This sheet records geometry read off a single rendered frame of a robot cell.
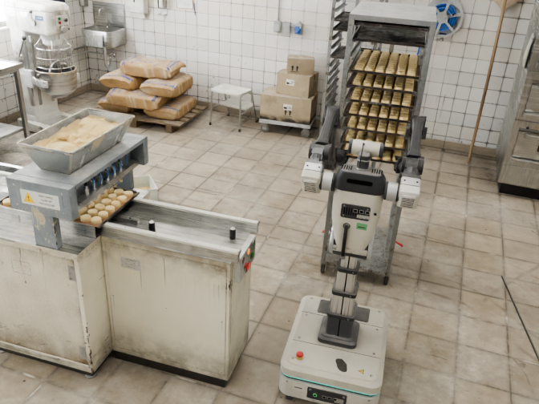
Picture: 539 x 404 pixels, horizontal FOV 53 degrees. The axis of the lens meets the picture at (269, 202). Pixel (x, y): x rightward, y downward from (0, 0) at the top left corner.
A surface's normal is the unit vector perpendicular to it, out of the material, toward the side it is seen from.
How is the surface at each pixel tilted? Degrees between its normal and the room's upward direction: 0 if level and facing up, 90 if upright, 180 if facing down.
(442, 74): 90
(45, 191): 90
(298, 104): 88
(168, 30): 90
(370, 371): 0
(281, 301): 0
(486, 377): 0
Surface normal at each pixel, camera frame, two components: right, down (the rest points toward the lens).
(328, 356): 0.05, -0.88
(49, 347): -0.29, 0.43
